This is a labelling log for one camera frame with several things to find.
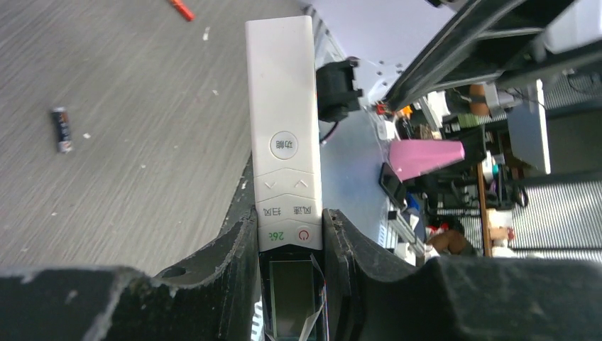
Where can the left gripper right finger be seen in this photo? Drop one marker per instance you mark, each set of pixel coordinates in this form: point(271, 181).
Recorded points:
point(374, 295)

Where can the white remote control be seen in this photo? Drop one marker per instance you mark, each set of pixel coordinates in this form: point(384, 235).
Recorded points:
point(287, 176)

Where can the black smartphone on floor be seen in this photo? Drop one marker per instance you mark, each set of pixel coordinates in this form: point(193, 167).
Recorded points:
point(393, 187)

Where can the black battery near box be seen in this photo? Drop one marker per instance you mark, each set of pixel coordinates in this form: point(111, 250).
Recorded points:
point(61, 123)

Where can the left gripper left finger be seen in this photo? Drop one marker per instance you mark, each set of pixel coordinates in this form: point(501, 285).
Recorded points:
point(207, 296)

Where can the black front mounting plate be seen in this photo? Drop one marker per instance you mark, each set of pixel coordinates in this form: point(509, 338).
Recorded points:
point(243, 197)

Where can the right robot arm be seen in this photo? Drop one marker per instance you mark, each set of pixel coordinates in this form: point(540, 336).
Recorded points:
point(386, 36)

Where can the red battery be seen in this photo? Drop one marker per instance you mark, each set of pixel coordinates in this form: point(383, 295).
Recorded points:
point(183, 10)

